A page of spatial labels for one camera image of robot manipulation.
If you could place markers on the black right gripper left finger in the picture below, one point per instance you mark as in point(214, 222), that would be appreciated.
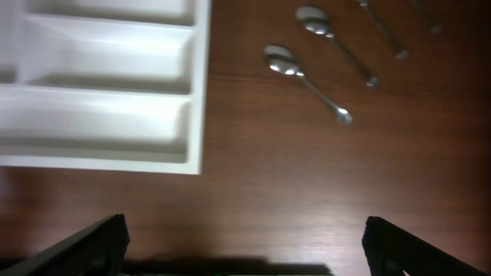
point(98, 249)

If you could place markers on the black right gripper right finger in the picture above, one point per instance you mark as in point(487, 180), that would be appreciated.
point(390, 250)

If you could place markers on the metal fork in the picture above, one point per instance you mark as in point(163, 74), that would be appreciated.
point(400, 52)
point(432, 26)

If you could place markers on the large metal spoon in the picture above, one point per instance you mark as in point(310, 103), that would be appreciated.
point(283, 61)
point(318, 21)

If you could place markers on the white cutlery organizer tray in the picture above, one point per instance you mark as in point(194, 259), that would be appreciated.
point(104, 84)

